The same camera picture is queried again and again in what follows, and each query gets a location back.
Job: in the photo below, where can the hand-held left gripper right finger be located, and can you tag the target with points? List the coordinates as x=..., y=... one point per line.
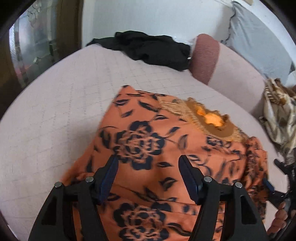
x=190, y=182

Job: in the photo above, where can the orange black floral garment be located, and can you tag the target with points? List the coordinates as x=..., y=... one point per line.
x=159, y=148

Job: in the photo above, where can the person's right hand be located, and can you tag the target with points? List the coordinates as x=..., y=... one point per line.
x=279, y=216

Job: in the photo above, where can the maroon bolster pillow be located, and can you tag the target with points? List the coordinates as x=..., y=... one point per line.
x=204, y=58

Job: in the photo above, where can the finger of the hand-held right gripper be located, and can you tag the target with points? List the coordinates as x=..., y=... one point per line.
x=281, y=165
x=269, y=185

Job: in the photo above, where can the black cloth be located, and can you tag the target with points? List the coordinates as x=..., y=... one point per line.
x=150, y=48

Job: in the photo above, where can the grey pillow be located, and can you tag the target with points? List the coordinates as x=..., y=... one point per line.
x=256, y=39

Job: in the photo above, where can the beige gold patterned cloth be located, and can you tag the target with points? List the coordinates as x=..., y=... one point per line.
x=281, y=113

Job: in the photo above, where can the pale pink quilted bed sheet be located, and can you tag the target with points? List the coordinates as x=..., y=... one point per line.
x=57, y=104

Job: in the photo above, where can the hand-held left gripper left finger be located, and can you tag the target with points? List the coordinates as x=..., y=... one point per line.
x=108, y=182

